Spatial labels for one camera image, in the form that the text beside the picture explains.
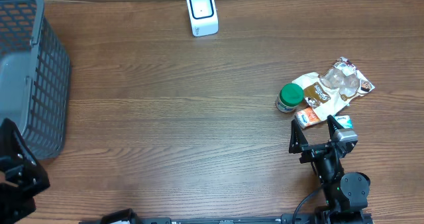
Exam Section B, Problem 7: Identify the small teal white pack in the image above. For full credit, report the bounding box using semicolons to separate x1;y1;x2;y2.
335;115;353;129

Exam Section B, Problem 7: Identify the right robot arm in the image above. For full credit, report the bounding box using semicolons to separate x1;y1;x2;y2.
282;115;373;224

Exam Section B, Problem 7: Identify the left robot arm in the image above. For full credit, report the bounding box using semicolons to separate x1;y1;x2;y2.
1;118;50;223

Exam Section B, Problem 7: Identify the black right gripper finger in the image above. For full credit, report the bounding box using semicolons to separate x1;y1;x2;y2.
327;115;345;141
289;119;309;154

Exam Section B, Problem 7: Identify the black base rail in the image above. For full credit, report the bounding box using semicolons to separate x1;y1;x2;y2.
79;213;374;224

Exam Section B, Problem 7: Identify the green round lid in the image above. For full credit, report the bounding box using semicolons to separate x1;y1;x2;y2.
276;83;304;113

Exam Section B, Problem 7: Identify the small orange box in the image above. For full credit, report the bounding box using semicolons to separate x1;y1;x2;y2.
295;107;321;129

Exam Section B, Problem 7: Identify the grey plastic mesh basket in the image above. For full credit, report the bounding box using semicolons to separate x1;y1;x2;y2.
1;0;72;160

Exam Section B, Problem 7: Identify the brown clear snack bag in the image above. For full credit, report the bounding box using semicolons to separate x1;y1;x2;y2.
293;57;375;121

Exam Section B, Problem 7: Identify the white barcode scanner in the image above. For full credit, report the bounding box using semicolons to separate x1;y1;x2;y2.
186;0;219;37

